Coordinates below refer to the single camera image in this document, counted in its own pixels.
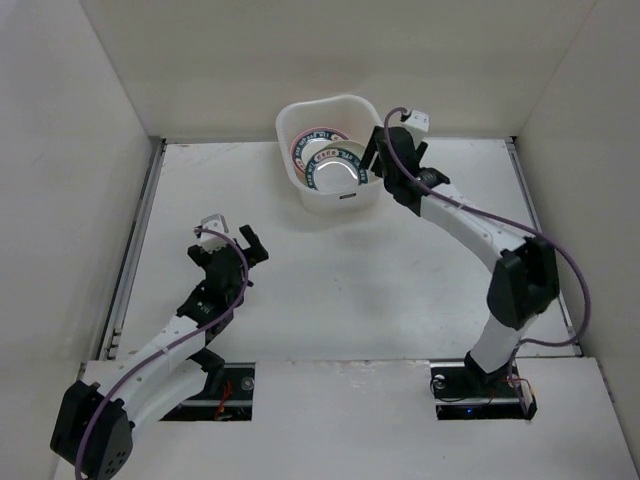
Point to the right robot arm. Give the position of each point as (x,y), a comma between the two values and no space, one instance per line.
(524,272)

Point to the pink plate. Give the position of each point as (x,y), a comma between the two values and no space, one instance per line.
(295,145)

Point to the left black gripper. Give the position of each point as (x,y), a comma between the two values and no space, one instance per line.
(255,252)

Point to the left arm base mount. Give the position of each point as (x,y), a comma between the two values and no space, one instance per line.
(227,396)

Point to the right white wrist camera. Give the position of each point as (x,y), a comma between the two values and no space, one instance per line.
(416,122)

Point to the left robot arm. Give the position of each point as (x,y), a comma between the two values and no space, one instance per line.
(98,423)

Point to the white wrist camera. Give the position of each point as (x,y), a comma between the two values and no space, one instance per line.
(416,122)
(211,233)

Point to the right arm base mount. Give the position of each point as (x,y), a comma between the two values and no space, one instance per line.
(462,391)

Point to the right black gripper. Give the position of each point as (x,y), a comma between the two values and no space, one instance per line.
(388,145)

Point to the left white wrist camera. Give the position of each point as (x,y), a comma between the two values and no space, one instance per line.
(211,233)

